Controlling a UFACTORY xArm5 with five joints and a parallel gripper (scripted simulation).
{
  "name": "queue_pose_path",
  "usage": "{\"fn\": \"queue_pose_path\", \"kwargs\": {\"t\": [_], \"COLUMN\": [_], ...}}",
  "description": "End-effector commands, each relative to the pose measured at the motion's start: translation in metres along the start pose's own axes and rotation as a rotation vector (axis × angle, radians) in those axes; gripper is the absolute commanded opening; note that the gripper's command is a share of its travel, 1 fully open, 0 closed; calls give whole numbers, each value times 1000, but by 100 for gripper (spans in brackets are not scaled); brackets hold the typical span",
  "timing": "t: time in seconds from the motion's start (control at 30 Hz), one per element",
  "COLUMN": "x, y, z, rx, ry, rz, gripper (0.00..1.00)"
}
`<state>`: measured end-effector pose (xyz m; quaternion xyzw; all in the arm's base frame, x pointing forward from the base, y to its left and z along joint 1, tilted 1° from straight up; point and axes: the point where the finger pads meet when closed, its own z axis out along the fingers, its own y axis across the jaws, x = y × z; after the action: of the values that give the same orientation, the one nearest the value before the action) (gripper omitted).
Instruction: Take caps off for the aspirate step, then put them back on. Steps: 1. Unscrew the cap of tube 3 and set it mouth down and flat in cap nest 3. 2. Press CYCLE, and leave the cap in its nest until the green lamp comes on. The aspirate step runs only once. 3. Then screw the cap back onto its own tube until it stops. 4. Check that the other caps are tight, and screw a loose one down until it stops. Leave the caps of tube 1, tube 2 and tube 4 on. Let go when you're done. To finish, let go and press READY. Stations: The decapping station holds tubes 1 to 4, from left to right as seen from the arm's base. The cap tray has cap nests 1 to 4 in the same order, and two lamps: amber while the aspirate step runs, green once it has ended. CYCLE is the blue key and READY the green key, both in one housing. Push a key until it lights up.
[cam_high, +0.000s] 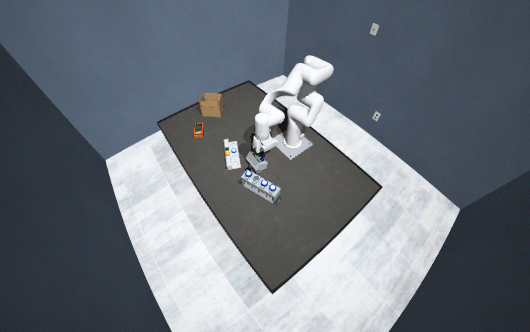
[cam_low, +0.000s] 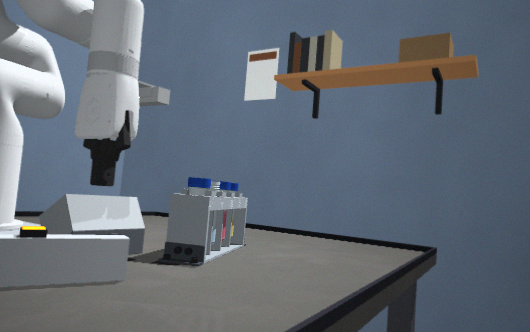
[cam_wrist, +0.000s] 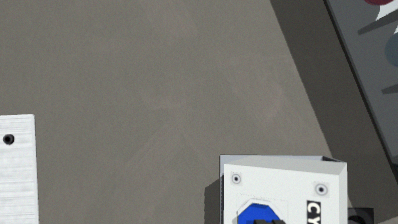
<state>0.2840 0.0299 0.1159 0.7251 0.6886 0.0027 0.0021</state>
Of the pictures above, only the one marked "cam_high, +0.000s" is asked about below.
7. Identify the white control panel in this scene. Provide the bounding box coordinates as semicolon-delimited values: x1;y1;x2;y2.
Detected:
245;152;268;174

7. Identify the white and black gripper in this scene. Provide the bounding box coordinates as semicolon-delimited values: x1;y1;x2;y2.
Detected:
253;136;265;158

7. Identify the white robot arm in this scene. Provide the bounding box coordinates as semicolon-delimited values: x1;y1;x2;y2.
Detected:
255;56;333;152

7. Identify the small brown cardboard box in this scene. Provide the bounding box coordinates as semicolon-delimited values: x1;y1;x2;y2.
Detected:
199;93;224;117

